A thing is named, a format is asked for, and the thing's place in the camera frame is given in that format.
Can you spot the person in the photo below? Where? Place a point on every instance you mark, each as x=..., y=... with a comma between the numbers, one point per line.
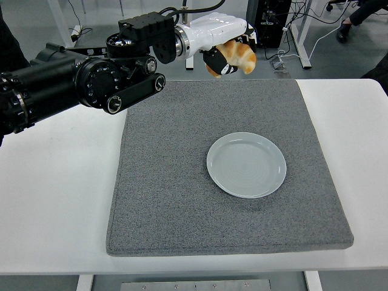
x=10, y=45

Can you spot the grey round plate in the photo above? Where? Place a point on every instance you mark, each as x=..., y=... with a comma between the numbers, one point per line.
x=245, y=165

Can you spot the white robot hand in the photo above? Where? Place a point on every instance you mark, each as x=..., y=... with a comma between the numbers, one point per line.
x=212, y=30

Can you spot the black computer tower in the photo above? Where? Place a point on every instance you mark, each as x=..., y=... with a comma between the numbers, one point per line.
x=272, y=36

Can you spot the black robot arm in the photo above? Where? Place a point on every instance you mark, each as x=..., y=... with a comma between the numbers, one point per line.
x=54, y=82

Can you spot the person's leg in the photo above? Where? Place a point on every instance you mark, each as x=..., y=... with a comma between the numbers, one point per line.
x=369, y=13
x=379, y=71

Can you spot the grey floor socket box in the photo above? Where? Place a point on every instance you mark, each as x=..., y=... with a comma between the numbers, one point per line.
x=277, y=65

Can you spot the white table leg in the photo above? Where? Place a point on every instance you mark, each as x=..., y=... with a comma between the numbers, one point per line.
x=313, y=282
x=85, y=283

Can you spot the black office chair base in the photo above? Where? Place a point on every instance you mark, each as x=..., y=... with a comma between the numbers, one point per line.
x=329, y=5

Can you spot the grey fabric mat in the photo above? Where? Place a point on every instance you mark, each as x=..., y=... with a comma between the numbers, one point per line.
x=212, y=224

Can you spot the grey metal plate with screws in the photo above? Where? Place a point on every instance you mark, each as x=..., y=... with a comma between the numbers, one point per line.
x=182, y=286

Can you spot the golden croissant bread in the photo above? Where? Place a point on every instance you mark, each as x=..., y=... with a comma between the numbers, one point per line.
x=242, y=56

